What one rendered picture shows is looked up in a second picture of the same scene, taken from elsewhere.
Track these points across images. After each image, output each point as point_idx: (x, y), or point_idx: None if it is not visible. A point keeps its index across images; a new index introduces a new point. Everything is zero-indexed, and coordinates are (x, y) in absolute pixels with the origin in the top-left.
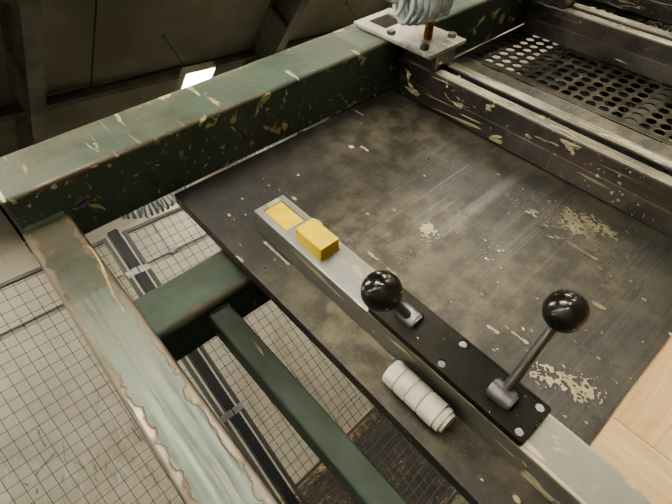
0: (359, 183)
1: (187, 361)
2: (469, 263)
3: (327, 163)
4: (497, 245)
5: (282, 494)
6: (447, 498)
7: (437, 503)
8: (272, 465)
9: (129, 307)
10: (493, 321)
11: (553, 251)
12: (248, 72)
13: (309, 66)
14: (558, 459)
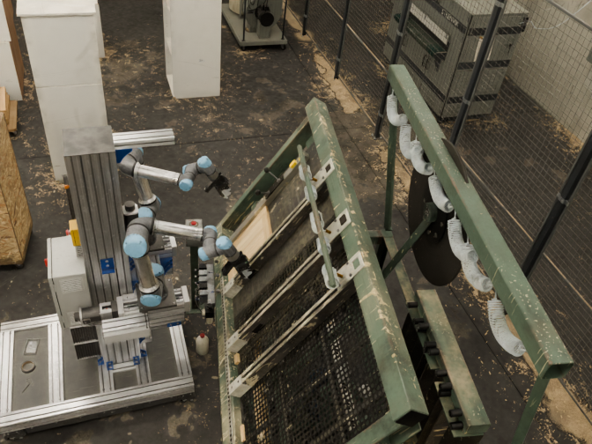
0: (311, 173)
1: (579, 157)
2: (290, 196)
3: (318, 164)
4: (291, 202)
5: (535, 244)
6: (586, 395)
7: (588, 388)
8: (544, 234)
9: (293, 137)
10: (282, 198)
11: (286, 213)
12: (321, 135)
13: (319, 150)
14: (263, 199)
